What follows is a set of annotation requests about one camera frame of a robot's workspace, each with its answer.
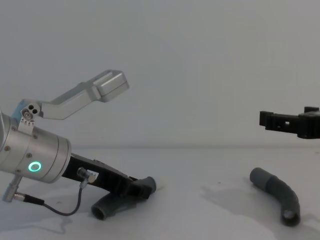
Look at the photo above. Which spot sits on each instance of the grey plastic pipe elbow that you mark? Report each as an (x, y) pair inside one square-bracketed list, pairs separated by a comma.
[(106, 202)]

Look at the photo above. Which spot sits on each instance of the grey curved plastic pipe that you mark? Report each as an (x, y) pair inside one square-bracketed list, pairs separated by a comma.
[(282, 190)]

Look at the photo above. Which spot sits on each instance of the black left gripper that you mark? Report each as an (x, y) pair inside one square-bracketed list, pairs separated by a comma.
[(100, 175)]

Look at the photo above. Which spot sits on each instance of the white table cloth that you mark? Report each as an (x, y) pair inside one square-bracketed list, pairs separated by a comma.
[(200, 212)]

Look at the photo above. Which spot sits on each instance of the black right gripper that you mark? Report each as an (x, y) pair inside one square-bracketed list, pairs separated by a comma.
[(310, 125)]

